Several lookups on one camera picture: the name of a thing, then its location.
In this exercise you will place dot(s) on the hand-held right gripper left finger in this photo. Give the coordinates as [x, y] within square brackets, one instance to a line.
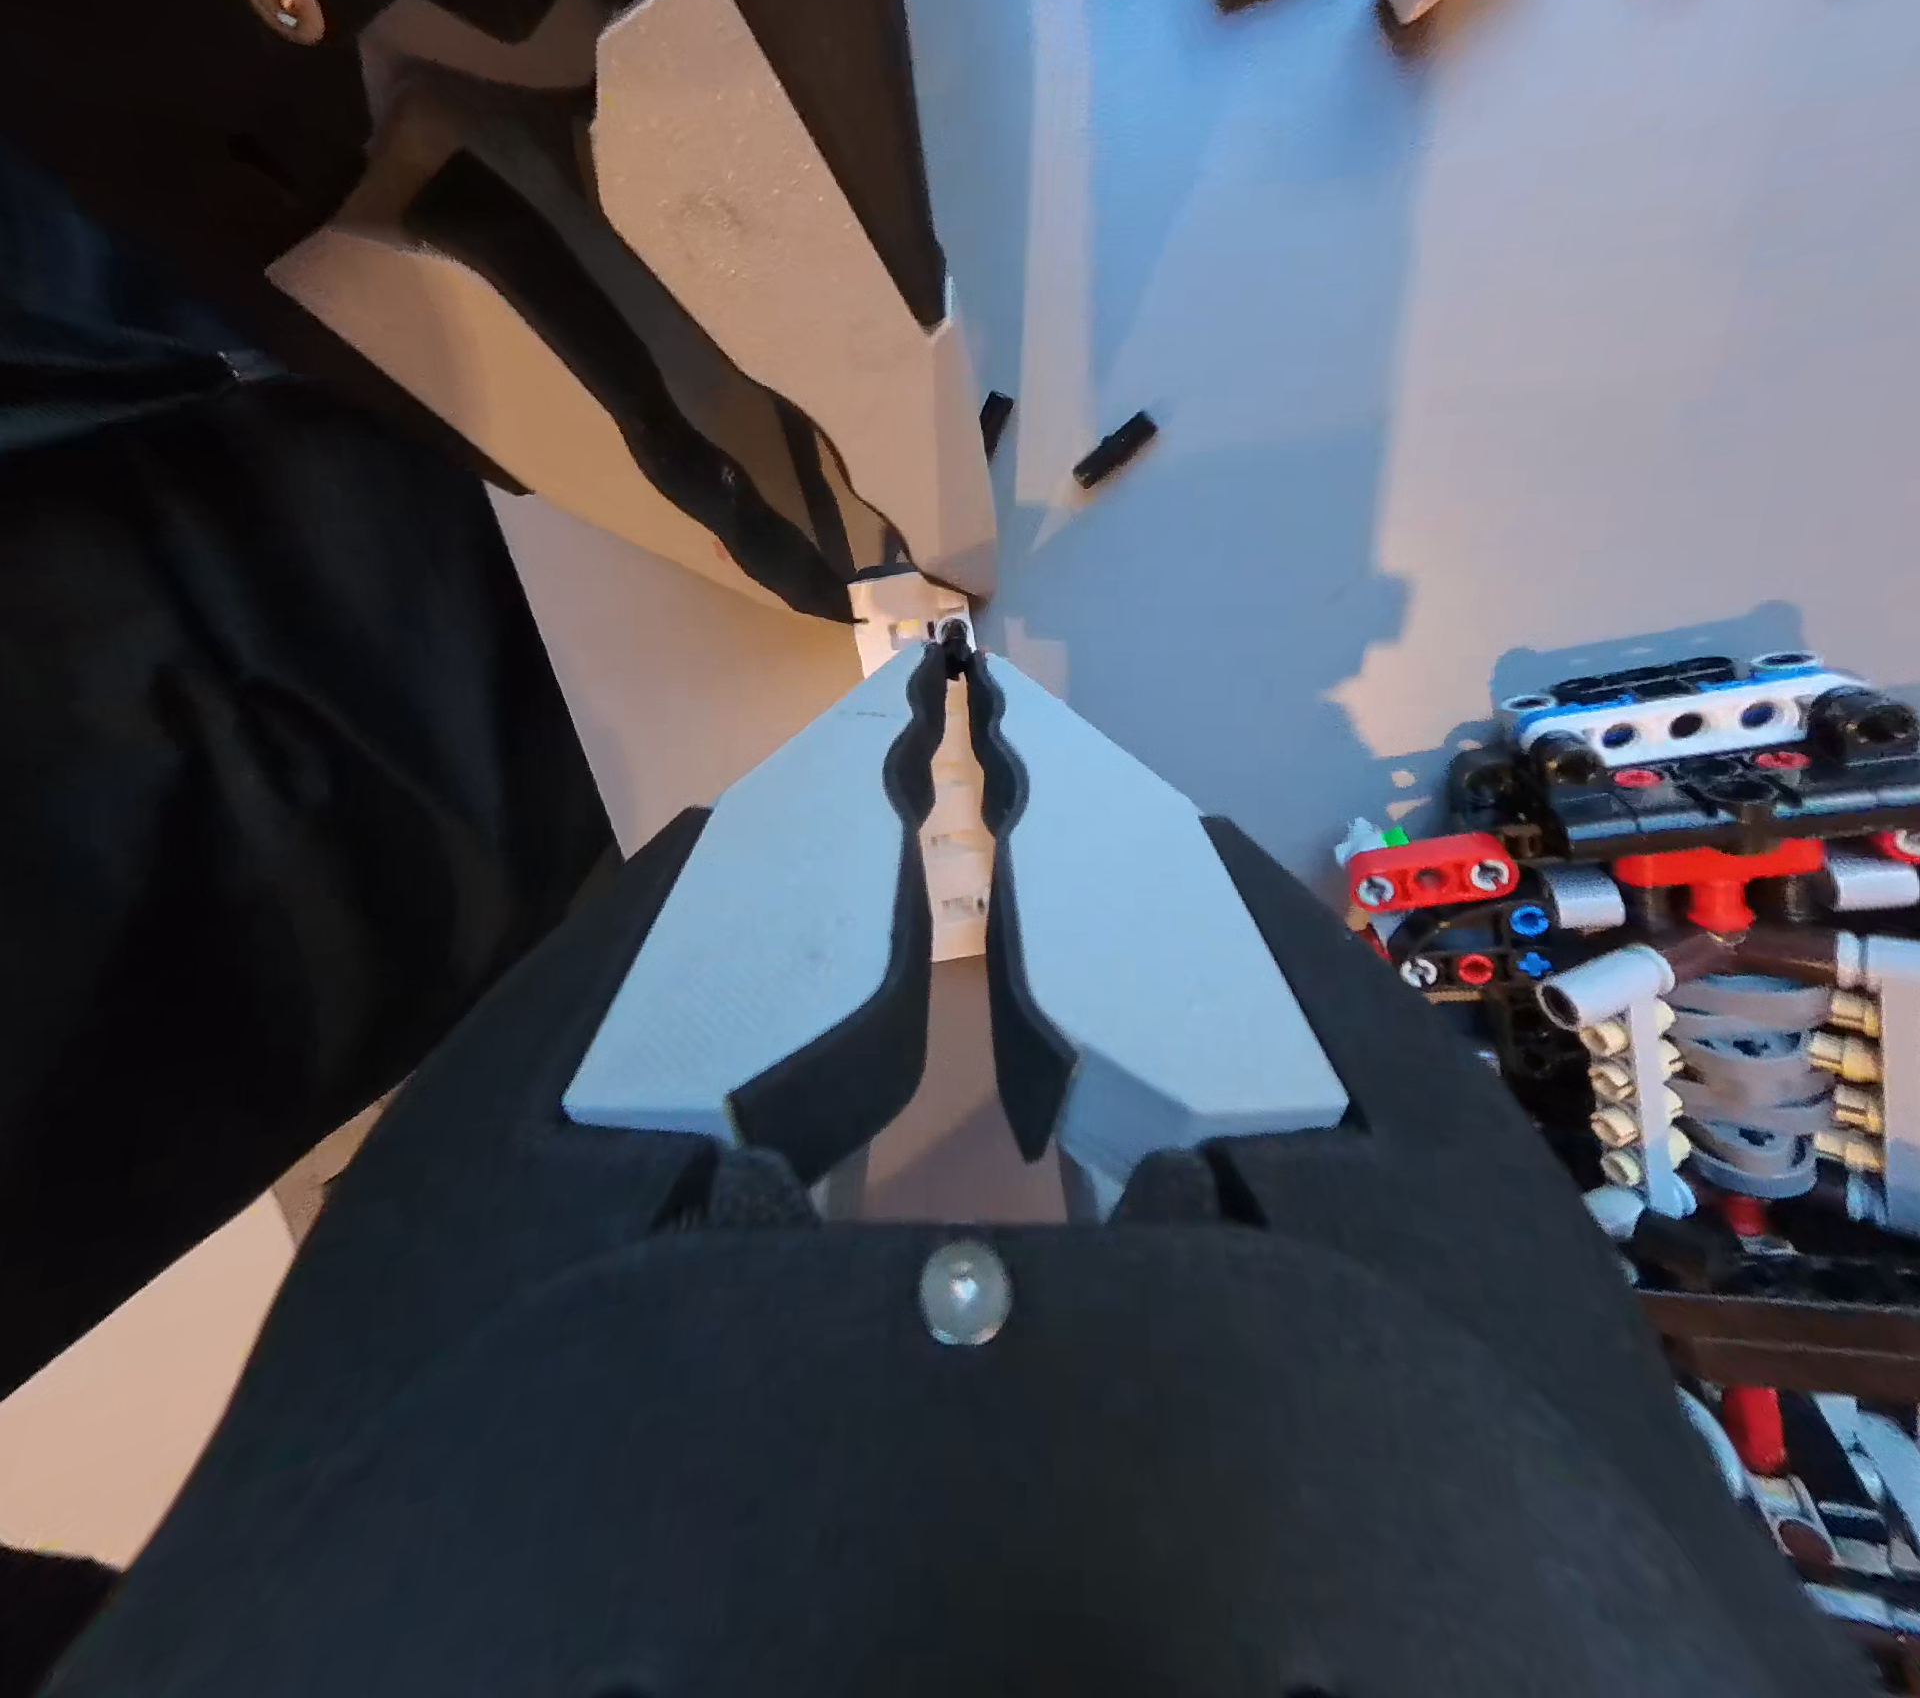
[734, 963]

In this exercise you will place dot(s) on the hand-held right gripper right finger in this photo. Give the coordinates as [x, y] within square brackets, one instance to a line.
[1170, 963]

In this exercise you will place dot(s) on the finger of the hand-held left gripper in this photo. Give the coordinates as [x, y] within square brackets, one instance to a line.
[751, 228]
[495, 379]

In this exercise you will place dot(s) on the white building brick panel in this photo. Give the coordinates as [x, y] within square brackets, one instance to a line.
[961, 897]

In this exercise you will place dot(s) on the black connector pin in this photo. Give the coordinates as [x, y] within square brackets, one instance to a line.
[953, 636]
[995, 422]
[1113, 449]

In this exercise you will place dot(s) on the person's dark clothing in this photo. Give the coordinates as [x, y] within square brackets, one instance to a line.
[225, 753]

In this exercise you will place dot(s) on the building brick toy car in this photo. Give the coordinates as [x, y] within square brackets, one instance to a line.
[1665, 726]

